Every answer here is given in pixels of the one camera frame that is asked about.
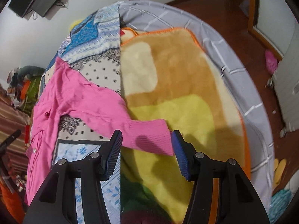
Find grey striped bedsheet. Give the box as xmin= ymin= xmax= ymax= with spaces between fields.
xmin=118 ymin=0 xmax=275 ymax=215

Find brown wooden door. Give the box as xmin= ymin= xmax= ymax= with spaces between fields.
xmin=221 ymin=0 xmax=284 ymax=59

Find teal fluffy cloth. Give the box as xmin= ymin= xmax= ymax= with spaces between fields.
xmin=269 ymin=189 xmax=292 ymax=223

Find white cabinet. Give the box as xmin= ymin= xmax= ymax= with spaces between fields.
xmin=272 ymin=51 xmax=299 ymax=131

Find patchwork printed bedsheet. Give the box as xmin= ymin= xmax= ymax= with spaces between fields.
xmin=40 ymin=1 xmax=123 ymax=224

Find yellow slippers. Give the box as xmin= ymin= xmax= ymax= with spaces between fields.
xmin=272 ymin=159 xmax=286 ymax=189

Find green patterned cloth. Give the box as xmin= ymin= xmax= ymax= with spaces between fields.
xmin=22 ymin=77 xmax=42 ymax=115

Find pink knit cardigan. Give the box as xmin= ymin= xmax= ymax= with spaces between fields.
xmin=24 ymin=57 xmax=174 ymax=207

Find brown striped blanket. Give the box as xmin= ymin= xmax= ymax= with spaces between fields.
xmin=0 ymin=84 xmax=32 ymax=180

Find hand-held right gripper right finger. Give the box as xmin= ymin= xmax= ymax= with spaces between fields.
xmin=171 ymin=130 xmax=268 ymax=224

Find pink plastic bag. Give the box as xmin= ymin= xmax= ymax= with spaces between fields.
xmin=265 ymin=50 xmax=278 ymax=75

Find orange cloth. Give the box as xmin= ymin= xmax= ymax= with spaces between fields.
xmin=0 ymin=182 xmax=25 ymax=222

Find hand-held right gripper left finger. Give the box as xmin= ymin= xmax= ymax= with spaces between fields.
xmin=23 ymin=129 xmax=123 ymax=224

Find tan yellow fleece blanket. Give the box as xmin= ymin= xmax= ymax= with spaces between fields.
xmin=119 ymin=27 xmax=251 ymax=224

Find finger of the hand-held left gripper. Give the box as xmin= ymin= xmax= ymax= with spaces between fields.
xmin=0 ymin=129 xmax=22 ymax=151

